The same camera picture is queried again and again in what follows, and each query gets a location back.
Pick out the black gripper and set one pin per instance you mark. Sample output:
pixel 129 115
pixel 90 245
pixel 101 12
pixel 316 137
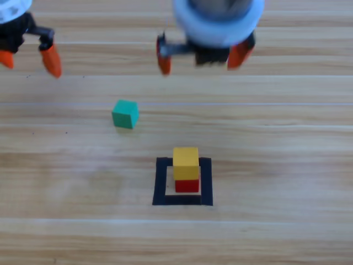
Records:
pixel 211 56
pixel 13 36

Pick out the yellow wooden cube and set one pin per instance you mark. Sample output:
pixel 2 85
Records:
pixel 186 163

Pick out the green wooden cube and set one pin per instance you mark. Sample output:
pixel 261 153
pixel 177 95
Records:
pixel 124 116

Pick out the black tape square outline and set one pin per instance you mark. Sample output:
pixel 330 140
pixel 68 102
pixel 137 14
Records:
pixel 160 182

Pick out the red wooden cube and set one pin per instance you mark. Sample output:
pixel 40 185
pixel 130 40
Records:
pixel 187 186

